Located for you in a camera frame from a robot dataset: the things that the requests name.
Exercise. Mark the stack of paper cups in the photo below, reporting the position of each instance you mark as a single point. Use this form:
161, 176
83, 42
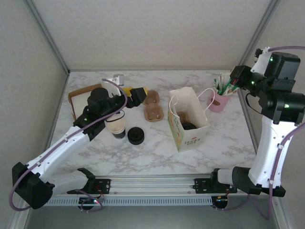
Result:
116, 127

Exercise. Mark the brown pulp cup carrier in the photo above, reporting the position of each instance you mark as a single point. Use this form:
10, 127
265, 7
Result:
183, 117
153, 112

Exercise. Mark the white paper takeout bag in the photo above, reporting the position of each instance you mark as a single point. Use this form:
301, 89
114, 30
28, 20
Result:
190, 142

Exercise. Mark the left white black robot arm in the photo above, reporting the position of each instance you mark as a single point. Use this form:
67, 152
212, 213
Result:
57, 152

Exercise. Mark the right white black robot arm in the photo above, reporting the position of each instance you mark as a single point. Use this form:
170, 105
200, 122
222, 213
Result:
269, 152

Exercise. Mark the white paper napkins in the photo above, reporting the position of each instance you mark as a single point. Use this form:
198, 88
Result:
79, 105

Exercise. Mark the brown cardboard napkin box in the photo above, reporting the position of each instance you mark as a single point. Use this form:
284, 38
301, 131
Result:
76, 93

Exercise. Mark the pink straw holder cup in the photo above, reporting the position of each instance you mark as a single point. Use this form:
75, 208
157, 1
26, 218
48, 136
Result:
218, 103

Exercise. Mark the stack of black lids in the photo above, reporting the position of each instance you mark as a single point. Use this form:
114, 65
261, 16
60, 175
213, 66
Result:
135, 136

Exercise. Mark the small controller board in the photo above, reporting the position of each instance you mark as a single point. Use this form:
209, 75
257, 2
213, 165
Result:
87, 201
220, 202

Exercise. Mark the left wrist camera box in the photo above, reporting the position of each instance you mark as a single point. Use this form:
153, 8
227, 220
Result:
118, 79

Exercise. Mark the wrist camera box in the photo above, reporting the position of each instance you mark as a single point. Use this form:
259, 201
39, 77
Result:
118, 79
261, 62

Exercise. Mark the thin aluminium table rail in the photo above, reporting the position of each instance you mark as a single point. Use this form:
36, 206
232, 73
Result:
143, 70

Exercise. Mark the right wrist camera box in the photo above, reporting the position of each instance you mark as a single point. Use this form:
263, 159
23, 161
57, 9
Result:
261, 62

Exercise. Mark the aluminium frame post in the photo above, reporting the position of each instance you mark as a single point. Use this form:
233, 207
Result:
47, 38
259, 31

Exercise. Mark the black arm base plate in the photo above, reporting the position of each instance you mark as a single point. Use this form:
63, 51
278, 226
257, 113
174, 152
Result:
104, 186
201, 186

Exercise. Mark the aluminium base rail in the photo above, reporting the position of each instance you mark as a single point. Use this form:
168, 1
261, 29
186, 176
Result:
155, 184

